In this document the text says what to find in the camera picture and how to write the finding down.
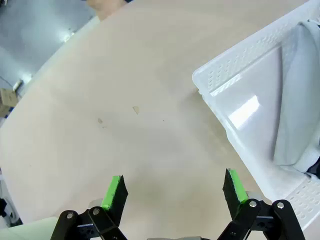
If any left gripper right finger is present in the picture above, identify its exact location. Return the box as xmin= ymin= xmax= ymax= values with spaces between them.
xmin=217 ymin=168 xmax=307 ymax=240

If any small cardboard box on floor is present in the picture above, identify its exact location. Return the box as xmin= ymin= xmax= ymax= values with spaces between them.
xmin=0 ymin=87 xmax=20 ymax=118

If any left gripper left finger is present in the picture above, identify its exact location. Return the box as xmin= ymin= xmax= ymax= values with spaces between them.
xmin=49 ymin=174 xmax=129 ymax=240

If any white perforated plastic basket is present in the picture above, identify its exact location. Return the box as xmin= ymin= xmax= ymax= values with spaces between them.
xmin=191 ymin=0 xmax=320 ymax=232

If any person's right hand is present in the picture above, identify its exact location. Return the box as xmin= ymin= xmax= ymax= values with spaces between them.
xmin=86 ymin=0 xmax=121 ymax=20

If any black braided strap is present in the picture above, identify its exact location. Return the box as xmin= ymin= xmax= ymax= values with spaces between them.
xmin=306 ymin=156 xmax=320 ymax=180

